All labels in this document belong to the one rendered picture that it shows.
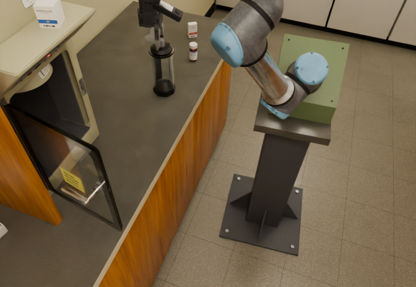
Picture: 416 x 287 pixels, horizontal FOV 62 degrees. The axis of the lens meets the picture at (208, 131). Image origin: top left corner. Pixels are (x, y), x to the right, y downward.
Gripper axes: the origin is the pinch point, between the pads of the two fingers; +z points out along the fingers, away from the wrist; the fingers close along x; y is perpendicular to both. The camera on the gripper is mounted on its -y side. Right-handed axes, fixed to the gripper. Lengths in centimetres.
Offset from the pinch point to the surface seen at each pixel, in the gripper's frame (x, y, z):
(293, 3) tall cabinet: -228, -93, 93
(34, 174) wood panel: 69, 23, -1
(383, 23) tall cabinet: -205, -180, 96
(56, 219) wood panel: 70, 23, 22
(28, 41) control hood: 51, 21, -31
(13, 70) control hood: 62, 20, -31
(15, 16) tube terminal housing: 46, 26, -35
